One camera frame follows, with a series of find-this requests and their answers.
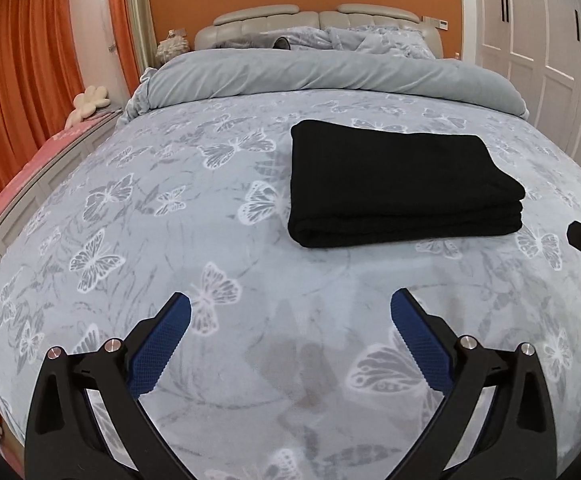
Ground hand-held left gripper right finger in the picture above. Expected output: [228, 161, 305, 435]
[391, 287, 569, 480]

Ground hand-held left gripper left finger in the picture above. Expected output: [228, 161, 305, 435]
[23, 292, 192, 480]

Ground black pants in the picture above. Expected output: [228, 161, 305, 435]
[288, 120, 527, 249]

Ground grey butterfly print blanket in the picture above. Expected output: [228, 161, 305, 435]
[0, 87, 581, 480]

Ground white panelled wardrobe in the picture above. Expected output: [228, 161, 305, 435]
[473, 0, 581, 171]

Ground pink bench cushion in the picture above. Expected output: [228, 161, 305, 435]
[0, 110, 121, 261]

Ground white flower plush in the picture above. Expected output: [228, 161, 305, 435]
[65, 86, 112, 129]

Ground plain grey duvet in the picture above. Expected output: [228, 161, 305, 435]
[123, 49, 529, 122]

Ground white coral ornament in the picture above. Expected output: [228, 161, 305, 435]
[156, 30, 192, 59]

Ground grey patterned pillow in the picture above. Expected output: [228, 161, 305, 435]
[321, 25, 436, 59]

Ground orange curtain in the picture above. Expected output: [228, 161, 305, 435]
[0, 0, 138, 221]

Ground beige padded headboard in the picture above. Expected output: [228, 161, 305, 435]
[194, 4, 444, 58]

